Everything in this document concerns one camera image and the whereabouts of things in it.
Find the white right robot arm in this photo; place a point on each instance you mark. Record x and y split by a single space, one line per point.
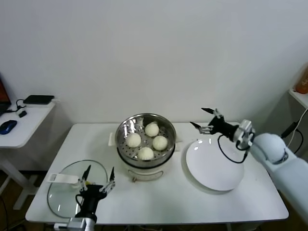
269 146

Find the white shelf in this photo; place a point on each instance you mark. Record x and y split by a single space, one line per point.
299 97

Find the stainless steel steamer basket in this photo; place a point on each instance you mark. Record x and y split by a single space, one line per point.
168 130

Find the orange bottle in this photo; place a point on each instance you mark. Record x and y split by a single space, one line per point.
302 84

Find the laptop with red screen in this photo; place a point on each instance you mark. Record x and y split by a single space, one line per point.
3 96

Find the white electric cooker base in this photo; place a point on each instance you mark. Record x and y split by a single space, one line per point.
144 172

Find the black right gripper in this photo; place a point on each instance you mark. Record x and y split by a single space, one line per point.
222 127

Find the flat black box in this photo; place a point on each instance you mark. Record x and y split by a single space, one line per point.
38 99

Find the white round plate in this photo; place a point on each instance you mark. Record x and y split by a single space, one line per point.
211 168

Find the blue computer mouse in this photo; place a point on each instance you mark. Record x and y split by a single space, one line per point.
8 126

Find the white side desk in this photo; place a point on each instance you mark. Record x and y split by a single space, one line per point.
31 125

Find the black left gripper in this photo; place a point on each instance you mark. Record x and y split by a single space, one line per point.
92 195

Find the white steamed baozi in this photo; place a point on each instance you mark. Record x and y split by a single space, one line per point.
152 130
133 140
160 143
145 154

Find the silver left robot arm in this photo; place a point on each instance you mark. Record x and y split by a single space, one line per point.
79 225

